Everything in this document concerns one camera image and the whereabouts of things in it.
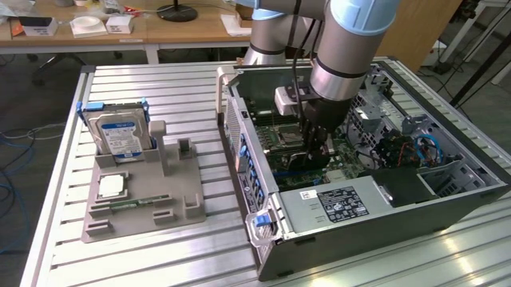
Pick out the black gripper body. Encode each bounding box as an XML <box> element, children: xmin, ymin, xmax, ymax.
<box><xmin>300</xmin><ymin>97</ymin><xmax>353</xmax><ymax>133</ymax></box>

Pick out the graphics card with black fan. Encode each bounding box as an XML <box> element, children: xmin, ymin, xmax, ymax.
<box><xmin>275</xmin><ymin>149</ymin><xmax>335</xmax><ymax>177</ymax></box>

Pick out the green motherboard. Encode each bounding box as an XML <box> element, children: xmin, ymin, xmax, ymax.
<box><xmin>245</xmin><ymin>98</ymin><xmax>372</xmax><ymax>192</ymax></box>

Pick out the metal disk bay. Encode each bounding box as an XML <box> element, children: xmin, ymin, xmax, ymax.
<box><xmin>349</xmin><ymin>89</ymin><xmax>404</xmax><ymax>144</ymax></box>

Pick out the grey power supply unit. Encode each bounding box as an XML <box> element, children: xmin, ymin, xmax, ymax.
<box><xmin>279</xmin><ymin>176</ymin><xmax>395</xmax><ymax>234</ymax></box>

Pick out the blue case latch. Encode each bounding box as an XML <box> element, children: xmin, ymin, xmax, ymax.
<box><xmin>253</xmin><ymin>213</ymin><xmax>272</xmax><ymax>230</ymax></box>

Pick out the black open PC case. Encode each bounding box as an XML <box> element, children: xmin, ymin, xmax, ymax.
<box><xmin>215</xmin><ymin>56</ymin><xmax>511</xmax><ymax>282</ymax></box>

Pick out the wooden cabinet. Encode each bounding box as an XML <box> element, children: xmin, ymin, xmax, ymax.
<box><xmin>375</xmin><ymin>0</ymin><xmax>464</xmax><ymax>72</ymax></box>

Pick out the white paper booklet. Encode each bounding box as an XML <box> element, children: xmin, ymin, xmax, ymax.
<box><xmin>220</xmin><ymin>14</ymin><xmax>253</xmax><ymax>37</ymax></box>

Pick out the brown cardboard box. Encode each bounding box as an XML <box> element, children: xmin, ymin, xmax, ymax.
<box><xmin>235</xmin><ymin>2</ymin><xmax>256</xmax><ymax>22</ymax></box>

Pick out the grey parts rack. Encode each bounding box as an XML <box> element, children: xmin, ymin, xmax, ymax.
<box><xmin>80</xmin><ymin>120</ymin><xmax>208</xmax><ymax>245</ymax></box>

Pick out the green RAM stick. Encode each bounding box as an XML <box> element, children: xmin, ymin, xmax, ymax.
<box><xmin>108</xmin><ymin>196</ymin><xmax>169</xmax><ymax>210</ymax></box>

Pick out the hard disk in blue carrier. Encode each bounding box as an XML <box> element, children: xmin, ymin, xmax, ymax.
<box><xmin>74</xmin><ymin>100</ymin><xmax>150</xmax><ymax>164</ymax></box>

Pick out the black lamp base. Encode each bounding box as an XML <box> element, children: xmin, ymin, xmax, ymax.
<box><xmin>156</xmin><ymin>0</ymin><xmax>199</xmax><ymax>22</ymax></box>

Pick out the silver CPU chip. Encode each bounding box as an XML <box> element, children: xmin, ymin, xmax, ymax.
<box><xmin>97</xmin><ymin>176</ymin><xmax>124</xmax><ymax>198</ymax></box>

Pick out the plain white box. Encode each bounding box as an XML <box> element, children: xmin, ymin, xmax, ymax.
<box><xmin>105</xmin><ymin>15</ymin><xmax>134</xmax><ymax>34</ymax></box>

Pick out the white round holder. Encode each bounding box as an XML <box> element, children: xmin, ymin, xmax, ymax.
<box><xmin>69</xmin><ymin>16</ymin><xmax>108</xmax><ymax>39</ymax></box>

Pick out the black office chair base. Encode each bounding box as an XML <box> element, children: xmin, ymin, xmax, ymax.
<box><xmin>26</xmin><ymin>53</ymin><xmax>86</xmax><ymax>87</ymax></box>

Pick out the wooden desk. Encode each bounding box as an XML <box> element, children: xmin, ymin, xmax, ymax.
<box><xmin>0</xmin><ymin>0</ymin><xmax>320</xmax><ymax>65</ymax></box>

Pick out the white box with black lid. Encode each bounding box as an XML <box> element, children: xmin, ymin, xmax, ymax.
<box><xmin>17</xmin><ymin>16</ymin><xmax>58</xmax><ymax>36</ymax></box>

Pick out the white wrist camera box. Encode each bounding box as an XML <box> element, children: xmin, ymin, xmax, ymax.
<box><xmin>273</xmin><ymin>86</ymin><xmax>311</xmax><ymax>117</ymax></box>

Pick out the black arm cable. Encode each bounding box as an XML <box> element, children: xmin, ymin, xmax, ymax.
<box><xmin>289</xmin><ymin>0</ymin><xmax>325</xmax><ymax>120</ymax></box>

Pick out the blue wire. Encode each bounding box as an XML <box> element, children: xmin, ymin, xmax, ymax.
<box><xmin>412</xmin><ymin>135</ymin><xmax>444</xmax><ymax>164</ymax></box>

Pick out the white table frame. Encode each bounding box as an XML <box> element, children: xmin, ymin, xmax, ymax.
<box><xmin>440</xmin><ymin>0</ymin><xmax>511</xmax><ymax>86</ymax></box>

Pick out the blue floor cable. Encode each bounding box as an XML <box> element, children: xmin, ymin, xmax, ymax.
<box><xmin>0</xmin><ymin>131</ymin><xmax>30</xmax><ymax>255</ymax></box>

